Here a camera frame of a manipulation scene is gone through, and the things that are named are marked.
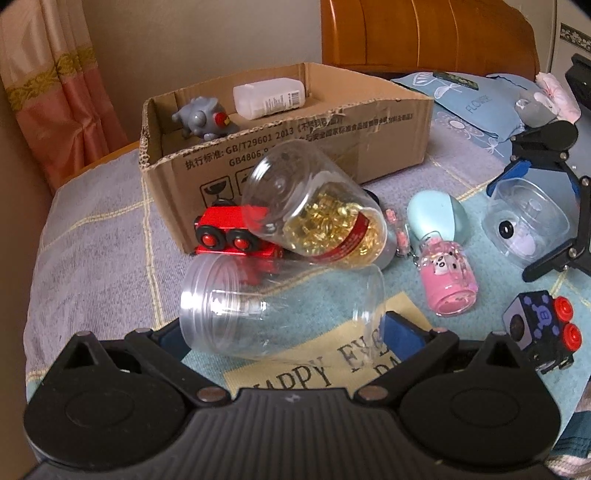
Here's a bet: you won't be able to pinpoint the white plastic bottle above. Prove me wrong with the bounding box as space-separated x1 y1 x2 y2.
232 78 306 121

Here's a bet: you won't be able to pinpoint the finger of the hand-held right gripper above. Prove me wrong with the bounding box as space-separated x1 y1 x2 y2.
486 121 581 197
522 157 591 283

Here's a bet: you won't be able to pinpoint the checked blue grey blanket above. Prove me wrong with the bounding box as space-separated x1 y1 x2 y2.
23 124 591 480

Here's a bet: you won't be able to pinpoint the grey plush toy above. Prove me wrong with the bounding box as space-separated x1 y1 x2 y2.
515 90 561 127

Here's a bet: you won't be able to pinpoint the black cube toy red wheels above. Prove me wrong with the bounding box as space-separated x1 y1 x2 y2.
502 291 583 374

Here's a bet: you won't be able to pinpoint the wooden headboard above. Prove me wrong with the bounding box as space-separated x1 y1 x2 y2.
321 0 541 77

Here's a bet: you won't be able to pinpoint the pink curtain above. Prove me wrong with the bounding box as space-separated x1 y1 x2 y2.
0 0 130 167

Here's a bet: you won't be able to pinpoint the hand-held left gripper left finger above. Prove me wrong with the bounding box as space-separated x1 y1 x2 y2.
60 318 228 406

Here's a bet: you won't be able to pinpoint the clear jar of gold capsules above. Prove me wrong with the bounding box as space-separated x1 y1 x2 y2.
241 141 398 268

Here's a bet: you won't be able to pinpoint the white patterned cabinet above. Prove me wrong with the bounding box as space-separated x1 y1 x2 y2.
531 0 591 77

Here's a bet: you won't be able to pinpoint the dark green patterned pouch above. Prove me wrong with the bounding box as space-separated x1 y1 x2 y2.
431 71 478 89

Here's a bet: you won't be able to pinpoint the wooden bed frame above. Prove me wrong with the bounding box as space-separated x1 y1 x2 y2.
58 141 141 190

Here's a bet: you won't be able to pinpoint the pink and white cloth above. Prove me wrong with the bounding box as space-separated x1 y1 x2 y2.
536 71 581 123

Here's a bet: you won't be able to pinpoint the red toy train car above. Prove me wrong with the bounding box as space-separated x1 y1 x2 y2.
193 202 284 274

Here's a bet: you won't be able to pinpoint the grey toy figure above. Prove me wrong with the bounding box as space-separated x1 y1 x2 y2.
173 97 241 141

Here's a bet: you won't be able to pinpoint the clear plastic jar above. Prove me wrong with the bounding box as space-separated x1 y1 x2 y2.
179 254 386 361

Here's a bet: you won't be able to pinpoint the light blue backed oval mirror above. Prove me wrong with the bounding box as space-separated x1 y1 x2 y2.
406 190 468 243

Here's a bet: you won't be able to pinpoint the brown cardboard box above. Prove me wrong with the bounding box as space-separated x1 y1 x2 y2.
140 62 435 254

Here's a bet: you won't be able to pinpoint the light blue floral pillow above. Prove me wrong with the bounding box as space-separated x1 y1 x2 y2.
390 71 555 160

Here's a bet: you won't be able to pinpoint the small clear vial keychain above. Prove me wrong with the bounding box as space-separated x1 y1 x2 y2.
384 208 416 264

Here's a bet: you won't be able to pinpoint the pink panda bottle keychain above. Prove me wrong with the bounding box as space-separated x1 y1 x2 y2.
418 233 477 317

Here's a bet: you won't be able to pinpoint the clear plastic container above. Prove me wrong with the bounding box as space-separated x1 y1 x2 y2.
481 178 572 268

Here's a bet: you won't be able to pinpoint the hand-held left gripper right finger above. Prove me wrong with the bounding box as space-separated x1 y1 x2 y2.
353 311 523 408

